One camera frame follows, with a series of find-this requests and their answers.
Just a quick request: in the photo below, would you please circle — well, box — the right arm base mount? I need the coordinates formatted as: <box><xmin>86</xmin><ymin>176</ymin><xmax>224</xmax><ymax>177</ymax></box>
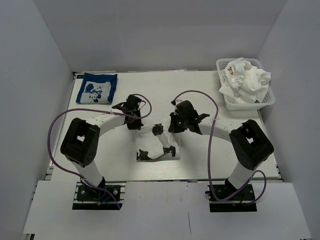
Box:
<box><xmin>205</xmin><ymin>184</ymin><xmax>257</xmax><ymax>213</ymax></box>

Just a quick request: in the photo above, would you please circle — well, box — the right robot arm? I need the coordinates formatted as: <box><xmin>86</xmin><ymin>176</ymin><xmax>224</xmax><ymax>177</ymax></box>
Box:
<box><xmin>168</xmin><ymin>100</ymin><xmax>274</xmax><ymax>201</ymax></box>

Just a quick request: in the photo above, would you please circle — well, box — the pile of white t-shirts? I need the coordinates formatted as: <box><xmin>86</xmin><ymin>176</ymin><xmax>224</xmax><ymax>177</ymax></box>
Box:
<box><xmin>218</xmin><ymin>57</ymin><xmax>271</xmax><ymax>104</ymax></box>

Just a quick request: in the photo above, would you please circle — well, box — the white t-shirt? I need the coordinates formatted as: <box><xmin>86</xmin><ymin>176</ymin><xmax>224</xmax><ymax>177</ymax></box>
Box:
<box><xmin>133</xmin><ymin>118</ymin><xmax>181</xmax><ymax>162</ymax></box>

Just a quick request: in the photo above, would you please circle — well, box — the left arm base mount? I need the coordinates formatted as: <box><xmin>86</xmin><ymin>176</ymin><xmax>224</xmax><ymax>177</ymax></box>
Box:
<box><xmin>72</xmin><ymin>182</ymin><xmax>126</xmax><ymax>211</ymax></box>

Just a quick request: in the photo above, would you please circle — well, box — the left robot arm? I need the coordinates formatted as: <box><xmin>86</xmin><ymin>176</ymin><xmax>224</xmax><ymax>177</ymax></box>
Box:
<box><xmin>60</xmin><ymin>93</ymin><xmax>146</xmax><ymax>200</ymax></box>

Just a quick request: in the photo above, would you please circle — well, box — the folded blue printed t-shirt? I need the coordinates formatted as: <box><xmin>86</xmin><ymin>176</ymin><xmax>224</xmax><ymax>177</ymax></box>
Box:
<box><xmin>75</xmin><ymin>72</ymin><xmax>118</xmax><ymax>104</ymax></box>

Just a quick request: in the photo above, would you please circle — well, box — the white plastic laundry basket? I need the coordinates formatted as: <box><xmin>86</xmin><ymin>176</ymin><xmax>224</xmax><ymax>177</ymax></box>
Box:
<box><xmin>216</xmin><ymin>57</ymin><xmax>275</xmax><ymax>111</ymax></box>

